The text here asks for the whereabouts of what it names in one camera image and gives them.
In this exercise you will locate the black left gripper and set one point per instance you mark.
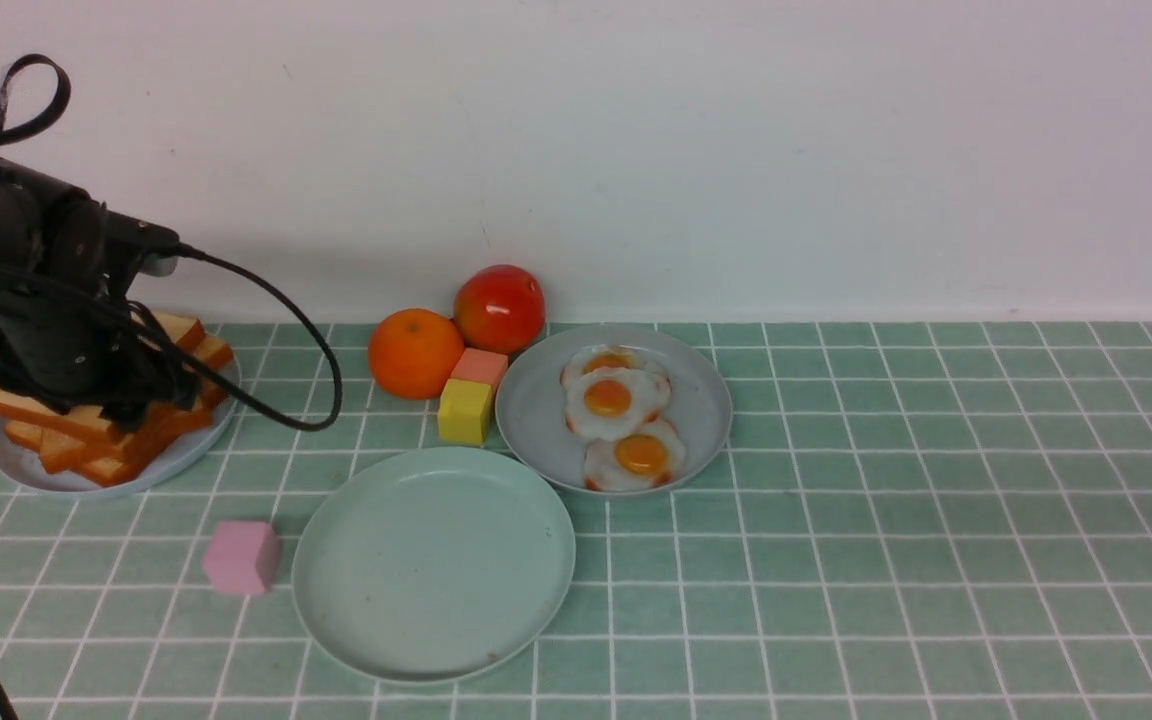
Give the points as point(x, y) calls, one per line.
point(66, 355)

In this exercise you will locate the fried egg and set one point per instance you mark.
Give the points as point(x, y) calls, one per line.
point(612, 403)
point(648, 457)
point(596, 357)

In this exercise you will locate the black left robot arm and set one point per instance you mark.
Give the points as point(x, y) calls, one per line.
point(58, 241)

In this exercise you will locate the grey bread plate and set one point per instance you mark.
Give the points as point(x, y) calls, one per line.
point(24, 467)

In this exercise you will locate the orange fruit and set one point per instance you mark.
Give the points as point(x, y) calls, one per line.
point(413, 352)

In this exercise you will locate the yellow block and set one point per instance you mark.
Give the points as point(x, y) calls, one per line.
point(465, 413)

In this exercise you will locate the salmon pink block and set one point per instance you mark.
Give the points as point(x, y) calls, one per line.
point(480, 366)

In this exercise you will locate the light green empty plate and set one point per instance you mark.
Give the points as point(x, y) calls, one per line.
point(434, 566)

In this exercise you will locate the red tomato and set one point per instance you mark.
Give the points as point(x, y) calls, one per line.
point(501, 309)

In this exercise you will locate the grey egg plate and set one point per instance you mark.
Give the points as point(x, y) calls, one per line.
point(530, 405)

